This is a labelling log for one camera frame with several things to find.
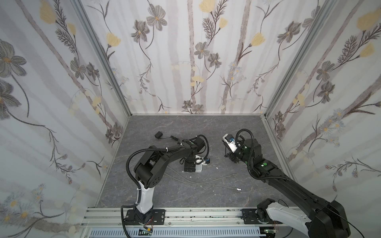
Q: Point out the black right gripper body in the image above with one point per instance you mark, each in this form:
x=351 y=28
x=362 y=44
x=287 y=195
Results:
x=233 y=154

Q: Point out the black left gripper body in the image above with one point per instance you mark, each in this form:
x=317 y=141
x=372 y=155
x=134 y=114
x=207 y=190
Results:
x=190 y=166

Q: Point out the black power adapter with cable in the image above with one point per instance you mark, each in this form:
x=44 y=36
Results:
x=160 y=135

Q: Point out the white rectangular device box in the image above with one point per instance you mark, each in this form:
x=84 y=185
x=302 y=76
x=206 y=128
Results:
x=198 y=168

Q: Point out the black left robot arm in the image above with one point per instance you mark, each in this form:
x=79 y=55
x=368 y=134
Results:
x=146 y=168

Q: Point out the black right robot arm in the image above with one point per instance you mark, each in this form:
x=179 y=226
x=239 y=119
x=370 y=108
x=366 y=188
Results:
x=316 y=217

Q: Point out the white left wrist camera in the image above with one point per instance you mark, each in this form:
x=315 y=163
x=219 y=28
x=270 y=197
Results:
x=201 y=160

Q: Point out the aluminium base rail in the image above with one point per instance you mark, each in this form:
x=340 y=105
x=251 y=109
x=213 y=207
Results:
x=107 y=222

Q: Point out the white slotted cable duct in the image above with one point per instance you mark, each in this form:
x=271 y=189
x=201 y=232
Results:
x=206 y=232

